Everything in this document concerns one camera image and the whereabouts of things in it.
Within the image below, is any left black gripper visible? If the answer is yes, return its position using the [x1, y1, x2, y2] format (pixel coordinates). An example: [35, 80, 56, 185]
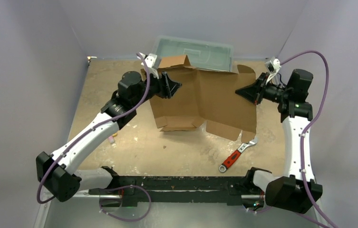
[132, 68, 181, 108]

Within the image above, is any brown cardboard box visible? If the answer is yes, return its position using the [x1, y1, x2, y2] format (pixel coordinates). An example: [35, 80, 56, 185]
[149, 55, 257, 143]

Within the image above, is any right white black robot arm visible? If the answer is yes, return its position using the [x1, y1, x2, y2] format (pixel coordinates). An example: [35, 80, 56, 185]
[235, 69, 323, 214]

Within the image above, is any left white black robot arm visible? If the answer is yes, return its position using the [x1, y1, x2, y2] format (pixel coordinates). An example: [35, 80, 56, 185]
[36, 71, 182, 204]

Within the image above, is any translucent green plastic toolbox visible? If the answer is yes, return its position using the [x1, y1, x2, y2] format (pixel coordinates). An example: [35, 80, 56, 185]
[152, 36, 233, 71]

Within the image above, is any orange pink highlighter marker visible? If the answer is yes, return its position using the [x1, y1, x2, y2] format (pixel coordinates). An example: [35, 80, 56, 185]
[107, 134, 117, 144]

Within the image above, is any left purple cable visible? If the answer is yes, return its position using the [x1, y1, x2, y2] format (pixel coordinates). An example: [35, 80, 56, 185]
[36, 52, 151, 205]

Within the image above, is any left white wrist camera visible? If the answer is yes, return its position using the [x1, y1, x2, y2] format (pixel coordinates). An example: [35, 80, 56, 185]
[144, 53, 161, 79]

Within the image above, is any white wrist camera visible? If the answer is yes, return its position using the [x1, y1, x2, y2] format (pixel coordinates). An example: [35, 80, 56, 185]
[144, 53, 161, 79]
[265, 57, 281, 83]

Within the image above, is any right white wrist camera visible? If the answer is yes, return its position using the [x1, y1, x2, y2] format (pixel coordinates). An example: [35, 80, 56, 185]
[265, 57, 281, 83]

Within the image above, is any red handled adjustable wrench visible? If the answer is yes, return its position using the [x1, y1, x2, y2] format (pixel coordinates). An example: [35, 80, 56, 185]
[218, 136, 258, 173]

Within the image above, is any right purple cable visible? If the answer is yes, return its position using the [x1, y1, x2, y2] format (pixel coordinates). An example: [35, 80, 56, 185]
[279, 49, 340, 228]

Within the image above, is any black metal base rail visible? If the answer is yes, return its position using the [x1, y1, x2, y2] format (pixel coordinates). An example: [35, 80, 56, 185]
[88, 176, 265, 209]

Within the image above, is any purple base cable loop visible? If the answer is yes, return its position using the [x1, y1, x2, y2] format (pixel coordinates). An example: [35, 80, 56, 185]
[99, 184, 152, 223]

